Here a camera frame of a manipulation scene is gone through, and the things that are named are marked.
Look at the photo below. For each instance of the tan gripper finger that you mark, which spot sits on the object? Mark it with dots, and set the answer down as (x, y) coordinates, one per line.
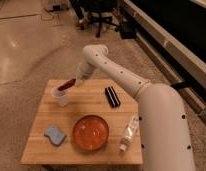
(78, 82)

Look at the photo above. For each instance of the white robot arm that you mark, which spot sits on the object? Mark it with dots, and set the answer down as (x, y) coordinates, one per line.
(164, 131)

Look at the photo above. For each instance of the white ceramic cup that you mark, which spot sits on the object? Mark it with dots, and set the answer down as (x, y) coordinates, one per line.
(60, 96)

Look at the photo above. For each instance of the black striped block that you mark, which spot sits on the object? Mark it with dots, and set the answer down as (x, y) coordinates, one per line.
(112, 97)

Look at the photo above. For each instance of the wooden table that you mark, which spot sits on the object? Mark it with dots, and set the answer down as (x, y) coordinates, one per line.
(88, 99)

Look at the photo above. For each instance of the orange bowl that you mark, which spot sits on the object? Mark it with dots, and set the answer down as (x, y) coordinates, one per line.
(90, 132)

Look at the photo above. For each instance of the blue sponge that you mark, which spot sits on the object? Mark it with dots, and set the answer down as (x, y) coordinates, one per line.
(55, 135)

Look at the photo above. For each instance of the white plastic bottle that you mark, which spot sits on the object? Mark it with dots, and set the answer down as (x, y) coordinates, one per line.
(129, 133)

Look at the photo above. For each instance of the black office chair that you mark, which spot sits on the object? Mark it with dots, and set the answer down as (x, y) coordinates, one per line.
(92, 11)

